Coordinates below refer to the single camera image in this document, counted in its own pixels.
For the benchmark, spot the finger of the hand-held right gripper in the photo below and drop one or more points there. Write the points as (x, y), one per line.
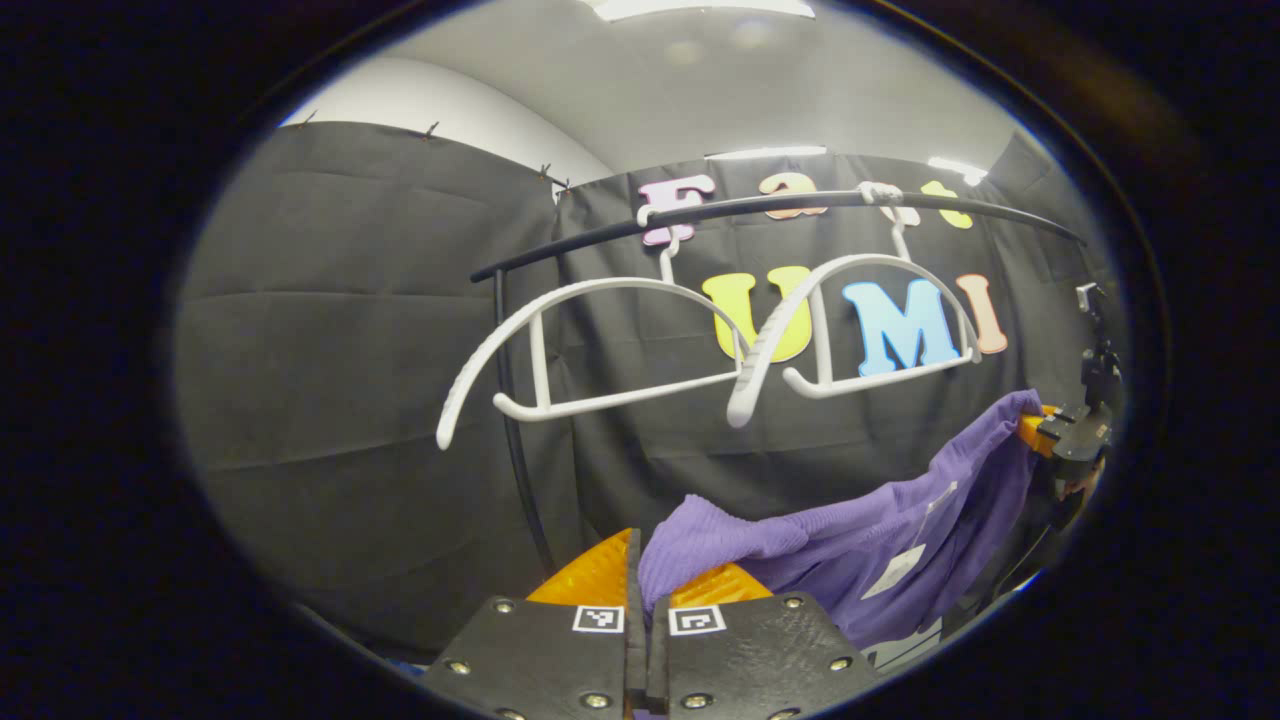
(1070, 432)

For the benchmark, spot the small ceiling light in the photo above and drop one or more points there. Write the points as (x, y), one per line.
(955, 168)

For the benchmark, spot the black backdrop cloth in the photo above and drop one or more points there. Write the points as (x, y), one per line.
(330, 400)

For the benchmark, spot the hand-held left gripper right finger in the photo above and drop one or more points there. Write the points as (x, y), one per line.
(750, 660)

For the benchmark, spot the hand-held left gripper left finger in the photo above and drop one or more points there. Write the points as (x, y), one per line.
(540, 660)

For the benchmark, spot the white plastic hanger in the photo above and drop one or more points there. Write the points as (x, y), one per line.
(770, 345)
(520, 325)

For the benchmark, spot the large ceiling light panel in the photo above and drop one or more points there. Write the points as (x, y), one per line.
(700, 8)

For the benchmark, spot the black metal clothes rack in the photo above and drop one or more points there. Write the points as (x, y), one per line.
(760, 205)

